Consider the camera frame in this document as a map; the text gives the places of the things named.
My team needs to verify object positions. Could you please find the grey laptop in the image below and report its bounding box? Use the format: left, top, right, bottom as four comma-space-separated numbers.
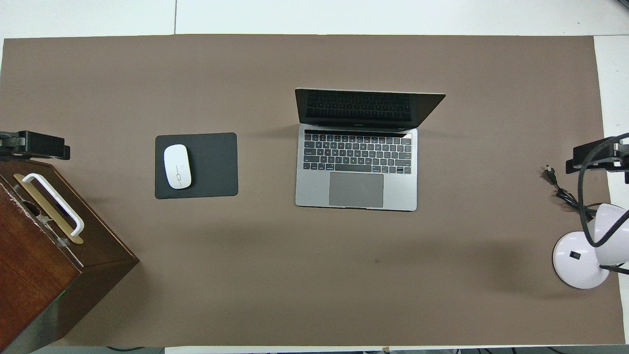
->
294, 88, 447, 212

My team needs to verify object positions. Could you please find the white computer mouse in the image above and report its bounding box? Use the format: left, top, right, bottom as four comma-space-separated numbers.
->
163, 144, 193, 190

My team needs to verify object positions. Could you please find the black mouse pad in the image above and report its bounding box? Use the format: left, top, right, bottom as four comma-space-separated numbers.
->
155, 132, 239, 200

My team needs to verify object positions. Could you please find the white box handle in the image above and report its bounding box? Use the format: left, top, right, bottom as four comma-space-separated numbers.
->
22, 173, 85, 236

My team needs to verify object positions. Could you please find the gold handle plate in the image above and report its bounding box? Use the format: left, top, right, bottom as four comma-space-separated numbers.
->
13, 173, 84, 245

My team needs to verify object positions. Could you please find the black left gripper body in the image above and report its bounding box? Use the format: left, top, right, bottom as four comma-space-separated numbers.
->
0, 131, 25, 162

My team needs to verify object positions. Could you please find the brown paper table mat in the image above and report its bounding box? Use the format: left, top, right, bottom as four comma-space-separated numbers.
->
0, 33, 626, 347

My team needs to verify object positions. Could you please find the dark wooden box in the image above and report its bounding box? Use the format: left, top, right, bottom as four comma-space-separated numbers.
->
0, 158, 140, 354

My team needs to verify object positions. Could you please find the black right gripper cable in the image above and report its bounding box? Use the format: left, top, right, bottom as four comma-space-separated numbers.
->
577, 132, 629, 248

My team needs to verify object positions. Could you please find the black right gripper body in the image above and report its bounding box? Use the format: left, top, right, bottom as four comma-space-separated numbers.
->
614, 137, 629, 185

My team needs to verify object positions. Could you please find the black lamp power cable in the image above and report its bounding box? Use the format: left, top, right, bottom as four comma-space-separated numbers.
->
543, 166, 598, 222

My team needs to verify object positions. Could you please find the white desk lamp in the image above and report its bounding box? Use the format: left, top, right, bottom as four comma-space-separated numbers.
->
552, 203, 629, 290

